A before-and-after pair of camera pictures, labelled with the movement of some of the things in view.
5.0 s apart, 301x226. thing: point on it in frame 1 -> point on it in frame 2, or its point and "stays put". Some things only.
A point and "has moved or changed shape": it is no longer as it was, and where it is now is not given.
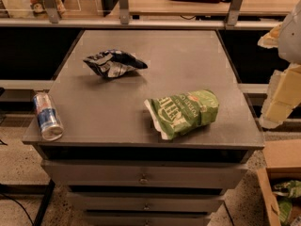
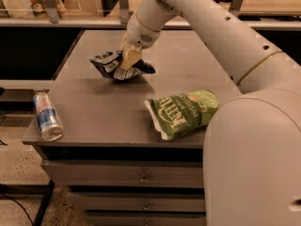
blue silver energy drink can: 50,123 stays put
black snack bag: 113,62 has moved or changed shape
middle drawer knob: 146,206 stays put
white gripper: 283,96 -> 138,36
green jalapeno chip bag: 179,113 stays put
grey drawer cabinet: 117,168 stays put
